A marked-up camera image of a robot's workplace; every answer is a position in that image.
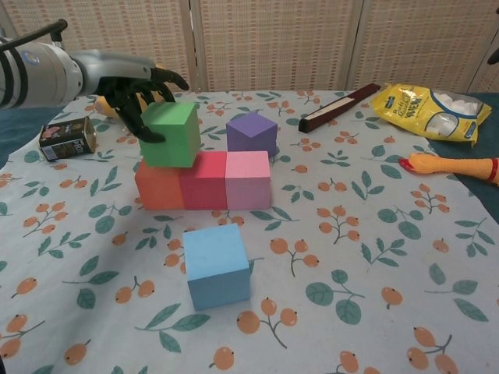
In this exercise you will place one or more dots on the dark red long box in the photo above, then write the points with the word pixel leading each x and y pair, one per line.
pixel 339 107

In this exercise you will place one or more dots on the bamboo folding screen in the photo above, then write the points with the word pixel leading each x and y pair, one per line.
pixel 273 43

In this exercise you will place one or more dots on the pink cube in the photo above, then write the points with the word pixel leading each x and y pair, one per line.
pixel 247 181

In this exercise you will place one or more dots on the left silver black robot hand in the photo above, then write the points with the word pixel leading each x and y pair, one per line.
pixel 113 70

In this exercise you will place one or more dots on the purple cube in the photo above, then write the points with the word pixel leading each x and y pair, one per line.
pixel 249 134

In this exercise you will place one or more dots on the yellow rubber chicken toy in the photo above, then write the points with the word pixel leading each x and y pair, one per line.
pixel 448 165

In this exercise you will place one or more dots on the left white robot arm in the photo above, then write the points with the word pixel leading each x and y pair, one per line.
pixel 39 78

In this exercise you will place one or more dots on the light blue cube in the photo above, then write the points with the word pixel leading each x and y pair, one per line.
pixel 216 269

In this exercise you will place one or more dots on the yellow cotton ball bag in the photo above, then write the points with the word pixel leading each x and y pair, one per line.
pixel 405 109

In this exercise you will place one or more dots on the dark teal table padding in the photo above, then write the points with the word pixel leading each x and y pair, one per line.
pixel 19 124

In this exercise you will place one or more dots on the yellow plush pig toy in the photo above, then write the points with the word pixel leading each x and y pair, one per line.
pixel 102 106

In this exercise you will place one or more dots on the red cube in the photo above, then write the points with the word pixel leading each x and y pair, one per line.
pixel 202 183

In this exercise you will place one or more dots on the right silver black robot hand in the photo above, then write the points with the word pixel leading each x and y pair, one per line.
pixel 495 57

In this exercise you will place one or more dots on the green cube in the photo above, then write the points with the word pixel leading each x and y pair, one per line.
pixel 171 134

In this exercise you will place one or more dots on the black tin can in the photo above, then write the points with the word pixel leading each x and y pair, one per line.
pixel 66 134

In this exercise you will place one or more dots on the orange cube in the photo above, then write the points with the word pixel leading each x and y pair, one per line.
pixel 158 189

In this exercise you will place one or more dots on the floral print tablecloth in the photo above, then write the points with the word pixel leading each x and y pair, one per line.
pixel 351 272

